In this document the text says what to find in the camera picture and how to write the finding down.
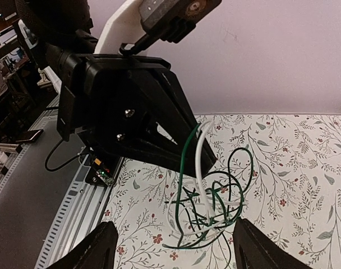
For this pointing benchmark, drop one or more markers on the floral table cloth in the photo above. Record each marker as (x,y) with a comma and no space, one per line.
(290,166)

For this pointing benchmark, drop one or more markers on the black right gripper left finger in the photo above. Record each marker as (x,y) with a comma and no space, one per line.
(96,250)

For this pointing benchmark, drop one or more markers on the aluminium front rail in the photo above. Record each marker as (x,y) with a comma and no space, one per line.
(47,202)

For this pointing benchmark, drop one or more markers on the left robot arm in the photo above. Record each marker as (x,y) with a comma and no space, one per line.
(64,27)

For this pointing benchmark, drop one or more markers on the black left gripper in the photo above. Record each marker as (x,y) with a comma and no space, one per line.
(127,107)

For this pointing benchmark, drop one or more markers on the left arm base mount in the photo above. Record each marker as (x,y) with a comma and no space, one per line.
(101,171)

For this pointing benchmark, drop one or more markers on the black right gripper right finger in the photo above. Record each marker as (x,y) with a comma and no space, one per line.
(253,249)

